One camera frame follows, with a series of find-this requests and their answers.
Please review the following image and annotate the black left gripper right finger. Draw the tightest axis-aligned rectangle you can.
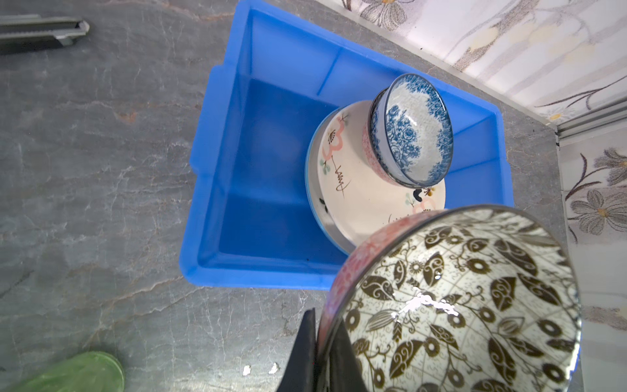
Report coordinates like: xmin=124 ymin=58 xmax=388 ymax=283
xmin=328 ymin=318 xmax=367 ymax=392

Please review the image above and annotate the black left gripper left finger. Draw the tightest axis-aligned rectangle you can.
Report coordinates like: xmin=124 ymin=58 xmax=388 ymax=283
xmin=276 ymin=309 xmax=317 ymax=392

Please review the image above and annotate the black white patterned bowl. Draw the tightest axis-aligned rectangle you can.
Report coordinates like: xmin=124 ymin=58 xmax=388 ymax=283
xmin=318 ymin=204 xmax=582 ymax=391
xmin=362 ymin=123 xmax=398 ymax=186

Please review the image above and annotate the cream floral plate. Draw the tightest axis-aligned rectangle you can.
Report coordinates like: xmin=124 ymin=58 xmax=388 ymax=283
xmin=317 ymin=101 xmax=446 ymax=248

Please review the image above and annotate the watermelon pattern white plate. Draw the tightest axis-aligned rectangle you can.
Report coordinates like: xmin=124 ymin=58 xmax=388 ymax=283
xmin=305 ymin=113 xmax=356 ymax=255

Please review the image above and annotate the blue floral bowl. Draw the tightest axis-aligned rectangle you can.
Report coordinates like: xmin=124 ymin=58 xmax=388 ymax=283
xmin=364 ymin=73 xmax=454 ymax=188

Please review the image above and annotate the blue plastic bin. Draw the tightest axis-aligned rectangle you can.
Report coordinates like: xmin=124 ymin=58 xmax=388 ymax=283
xmin=178 ymin=0 xmax=515 ymax=291

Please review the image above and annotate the green glass cup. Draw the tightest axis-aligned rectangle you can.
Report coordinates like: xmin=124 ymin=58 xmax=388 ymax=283
xmin=4 ymin=351 xmax=126 ymax=392

